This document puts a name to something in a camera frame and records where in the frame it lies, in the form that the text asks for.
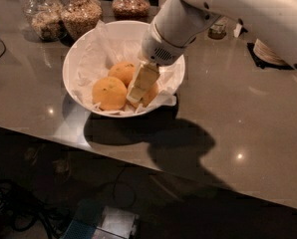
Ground far left glass jar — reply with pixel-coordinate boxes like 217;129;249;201
23;0;67;42

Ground blue grey floor box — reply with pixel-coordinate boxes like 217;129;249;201
60;199;140;239

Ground white paper liner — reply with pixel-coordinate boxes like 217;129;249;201
72;20;184;116

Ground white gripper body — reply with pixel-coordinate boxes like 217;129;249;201
141;19;196;66

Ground stack of round coasters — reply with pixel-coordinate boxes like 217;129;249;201
253;39;287;66

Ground black floor cables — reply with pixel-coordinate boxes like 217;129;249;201
0;159;73;239

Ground white card stand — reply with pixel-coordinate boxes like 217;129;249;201
233;23;243;38

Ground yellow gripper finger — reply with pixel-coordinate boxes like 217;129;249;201
144;63;159;93
127;62;145;103

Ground glass grain jar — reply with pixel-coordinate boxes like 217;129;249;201
61;0;103;40
112;0;150;20

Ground orange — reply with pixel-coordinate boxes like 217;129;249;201
92;77;127;111
132;83;158;108
108;61;136;86

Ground black coaster tray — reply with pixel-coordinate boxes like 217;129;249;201
247;43;291;70

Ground clear glass bottle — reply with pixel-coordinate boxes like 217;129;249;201
208;17;228;40

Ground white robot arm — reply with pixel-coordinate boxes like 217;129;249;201
127;0;297;103

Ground white bowl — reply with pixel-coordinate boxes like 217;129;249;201
62;20;186;119

